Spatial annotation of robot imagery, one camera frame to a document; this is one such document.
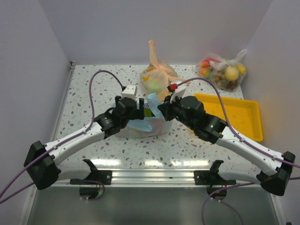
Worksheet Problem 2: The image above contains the yellow plastic tray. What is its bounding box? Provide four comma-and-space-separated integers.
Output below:
194, 93, 263, 142

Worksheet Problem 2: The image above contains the orange banana-print plastic bag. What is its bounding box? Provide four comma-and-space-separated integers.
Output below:
140, 40, 185, 101

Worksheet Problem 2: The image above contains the light blue printed plastic bag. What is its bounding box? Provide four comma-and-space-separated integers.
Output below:
116, 93, 173, 139

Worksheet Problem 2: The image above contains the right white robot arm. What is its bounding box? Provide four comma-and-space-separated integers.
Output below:
157, 96, 295, 196

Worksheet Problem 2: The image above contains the aluminium front rail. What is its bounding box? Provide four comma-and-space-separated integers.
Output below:
58, 168, 259, 187

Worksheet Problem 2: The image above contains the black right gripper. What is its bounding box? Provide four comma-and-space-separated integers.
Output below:
157, 93, 196, 130

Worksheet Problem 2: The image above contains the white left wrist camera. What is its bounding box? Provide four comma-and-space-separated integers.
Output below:
121, 85, 137, 100

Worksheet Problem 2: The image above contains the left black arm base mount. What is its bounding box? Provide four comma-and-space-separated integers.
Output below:
70, 159, 112, 202

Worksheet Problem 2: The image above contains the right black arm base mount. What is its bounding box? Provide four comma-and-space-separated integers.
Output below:
194, 160, 236, 195

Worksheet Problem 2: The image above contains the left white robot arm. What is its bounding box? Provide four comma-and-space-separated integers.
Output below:
24, 96, 144, 190

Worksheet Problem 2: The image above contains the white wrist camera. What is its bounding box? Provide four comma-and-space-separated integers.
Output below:
121, 85, 137, 100
167, 80, 186, 103

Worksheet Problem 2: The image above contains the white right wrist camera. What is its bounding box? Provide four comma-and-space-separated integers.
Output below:
167, 80, 186, 103

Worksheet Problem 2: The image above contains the clear plastic bag of fruit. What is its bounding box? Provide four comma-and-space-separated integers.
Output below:
195, 49, 247, 91

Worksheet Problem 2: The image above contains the green fruit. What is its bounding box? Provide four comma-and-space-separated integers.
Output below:
144, 108, 155, 117

